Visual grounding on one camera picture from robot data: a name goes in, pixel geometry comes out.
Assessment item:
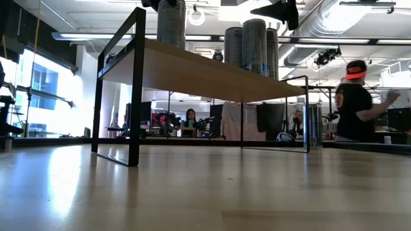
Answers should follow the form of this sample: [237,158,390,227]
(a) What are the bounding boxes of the white and blue helmet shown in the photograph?
[275,131,296,143]

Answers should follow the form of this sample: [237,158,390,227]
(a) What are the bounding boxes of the white hanging cloth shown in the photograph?
[220,101,267,142]

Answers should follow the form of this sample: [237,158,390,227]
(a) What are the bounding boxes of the black articulated equipment stand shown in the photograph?
[0,95,25,137]

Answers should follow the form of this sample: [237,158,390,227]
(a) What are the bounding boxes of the seated person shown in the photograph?
[182,108,202,137]

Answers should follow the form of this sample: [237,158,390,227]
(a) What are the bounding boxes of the grey block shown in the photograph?
[0,136,13,153]

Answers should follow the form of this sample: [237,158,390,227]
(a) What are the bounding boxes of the narrow black cloth panel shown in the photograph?
[209,104,224,137]

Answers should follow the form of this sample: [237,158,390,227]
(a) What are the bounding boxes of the orange and black cap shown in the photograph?
[345,60,367,80]

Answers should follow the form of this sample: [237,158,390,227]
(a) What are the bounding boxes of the white can with blue band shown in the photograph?
[241,18,268,76]

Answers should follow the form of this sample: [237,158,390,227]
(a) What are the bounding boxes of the white ring light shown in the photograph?
[188,8,207,27]

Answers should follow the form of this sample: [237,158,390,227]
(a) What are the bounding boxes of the wide black hanging cloth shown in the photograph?
[256,102,287,133]

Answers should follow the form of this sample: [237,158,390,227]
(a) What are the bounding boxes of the white beverage can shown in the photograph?
[265,28,279,80]
[223,27,244,67]

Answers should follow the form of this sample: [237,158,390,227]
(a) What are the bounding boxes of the silver ventilation duct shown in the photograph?
[284,0,386,67]

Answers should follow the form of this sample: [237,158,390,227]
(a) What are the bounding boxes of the standing person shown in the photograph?
[333,59,401,142]

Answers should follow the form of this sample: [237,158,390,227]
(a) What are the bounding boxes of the yellow hanging cable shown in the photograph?
[29,0,42,97]

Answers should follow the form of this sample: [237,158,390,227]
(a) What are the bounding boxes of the red and black equipment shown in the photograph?
[150,110,180,137]

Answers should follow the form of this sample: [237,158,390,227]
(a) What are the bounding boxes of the black ceiling camera with cable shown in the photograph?
[314,47,343,67]

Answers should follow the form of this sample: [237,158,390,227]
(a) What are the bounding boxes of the black window beam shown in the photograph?
[15,84,76,109]

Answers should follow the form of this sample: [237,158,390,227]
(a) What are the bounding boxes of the white can with red band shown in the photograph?
[156,0,187,49]

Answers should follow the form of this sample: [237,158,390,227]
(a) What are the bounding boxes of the wooden shelf with black frame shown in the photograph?
[91,6,311,168]

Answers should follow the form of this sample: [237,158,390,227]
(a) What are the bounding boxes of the black monitor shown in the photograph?
[387,107,411,133]
[125,101,153,124]

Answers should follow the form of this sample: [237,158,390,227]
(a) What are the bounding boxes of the long ceiling light bar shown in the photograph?
[51,31,411,46]

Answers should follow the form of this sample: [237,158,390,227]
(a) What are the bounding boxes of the silver beverage can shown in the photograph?
[302,103,324,150]

